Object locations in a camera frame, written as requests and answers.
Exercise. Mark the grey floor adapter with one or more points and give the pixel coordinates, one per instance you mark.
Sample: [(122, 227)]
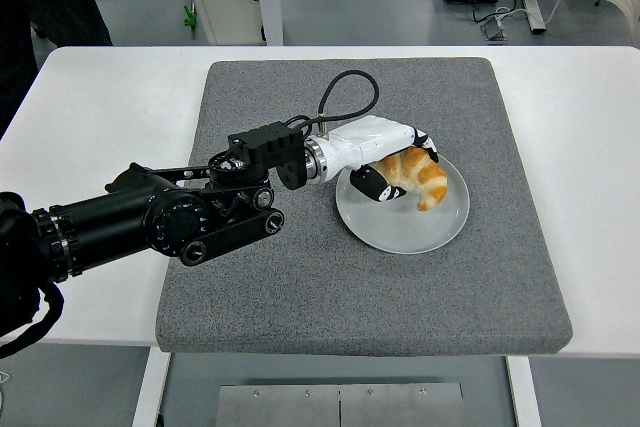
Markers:
[(495, 31)]

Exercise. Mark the grey metal plate with screws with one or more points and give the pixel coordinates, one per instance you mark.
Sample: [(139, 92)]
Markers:
[(300, 407)]

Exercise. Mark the grey speckled mat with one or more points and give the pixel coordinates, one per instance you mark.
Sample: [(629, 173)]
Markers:
[(350, 307)]

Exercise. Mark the grey round plate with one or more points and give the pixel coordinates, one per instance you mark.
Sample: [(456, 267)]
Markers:
[(400, 232)]

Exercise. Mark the small green object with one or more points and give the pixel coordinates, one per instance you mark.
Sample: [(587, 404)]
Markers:
[(189, 14)]

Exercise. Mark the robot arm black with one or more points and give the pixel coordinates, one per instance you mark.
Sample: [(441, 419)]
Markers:
[(125, 222)]

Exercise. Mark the person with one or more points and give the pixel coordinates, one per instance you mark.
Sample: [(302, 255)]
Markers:
[(50, 7)]

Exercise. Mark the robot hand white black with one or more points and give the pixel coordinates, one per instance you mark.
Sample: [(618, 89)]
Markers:
[(370, 139)]

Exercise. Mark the white table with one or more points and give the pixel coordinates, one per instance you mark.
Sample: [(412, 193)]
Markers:
[(100, 307)]

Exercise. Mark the croissant bread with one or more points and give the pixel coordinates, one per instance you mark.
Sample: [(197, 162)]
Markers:
[(420, 177)]

